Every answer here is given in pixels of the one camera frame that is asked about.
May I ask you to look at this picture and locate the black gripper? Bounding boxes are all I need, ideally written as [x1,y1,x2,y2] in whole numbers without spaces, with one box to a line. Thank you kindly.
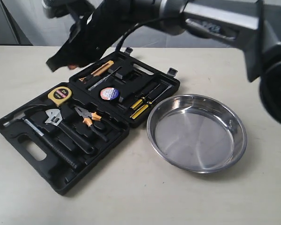
[45,0,155,72]

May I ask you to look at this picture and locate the silver adjustable wrench black handle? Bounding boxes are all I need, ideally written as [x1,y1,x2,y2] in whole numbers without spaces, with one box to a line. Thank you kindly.
[45,108,95,154]

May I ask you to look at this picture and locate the black plastic tool case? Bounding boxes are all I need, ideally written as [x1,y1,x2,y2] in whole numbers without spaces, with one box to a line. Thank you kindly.
[0,48,180,195]

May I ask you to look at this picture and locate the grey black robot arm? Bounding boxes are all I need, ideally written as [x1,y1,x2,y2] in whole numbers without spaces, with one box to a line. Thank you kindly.
[42,0,281,124]

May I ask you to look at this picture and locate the yellow tape measure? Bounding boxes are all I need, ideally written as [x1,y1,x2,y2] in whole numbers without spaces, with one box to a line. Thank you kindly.
[47,86,72,107]

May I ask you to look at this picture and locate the yellow utility knife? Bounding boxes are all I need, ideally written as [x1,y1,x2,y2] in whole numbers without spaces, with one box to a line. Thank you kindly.
[79,60,114,83]

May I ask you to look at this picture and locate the black electrical tape roll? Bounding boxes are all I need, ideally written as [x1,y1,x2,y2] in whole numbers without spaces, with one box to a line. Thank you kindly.
[100,87,120,101]

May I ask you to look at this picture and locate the white backdrop curtain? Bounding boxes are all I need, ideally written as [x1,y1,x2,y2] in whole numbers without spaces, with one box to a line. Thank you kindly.
[0,0,251,49]

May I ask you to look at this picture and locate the yellow black screwdriver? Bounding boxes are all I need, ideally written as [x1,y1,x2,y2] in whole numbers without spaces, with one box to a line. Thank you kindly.
[130,85,173,120]
[130,82,159,110]

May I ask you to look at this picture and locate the round stainless steel pan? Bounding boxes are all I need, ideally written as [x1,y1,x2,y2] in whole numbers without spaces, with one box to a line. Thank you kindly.
[146,94,248,174]

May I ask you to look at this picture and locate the clear handled test screwdriver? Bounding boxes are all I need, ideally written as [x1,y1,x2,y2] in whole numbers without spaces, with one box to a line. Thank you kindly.
[88,66,122,91]

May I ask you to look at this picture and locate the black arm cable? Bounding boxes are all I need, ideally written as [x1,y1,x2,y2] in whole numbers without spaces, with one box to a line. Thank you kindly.
[116,16,185,53]

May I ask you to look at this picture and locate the orange handled pliers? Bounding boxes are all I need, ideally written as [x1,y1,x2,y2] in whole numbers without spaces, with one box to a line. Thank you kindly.
[74,106,108,142]

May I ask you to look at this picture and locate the claw hammer black handle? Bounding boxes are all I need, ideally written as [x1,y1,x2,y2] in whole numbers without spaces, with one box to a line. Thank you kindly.
[3,105,81,170]

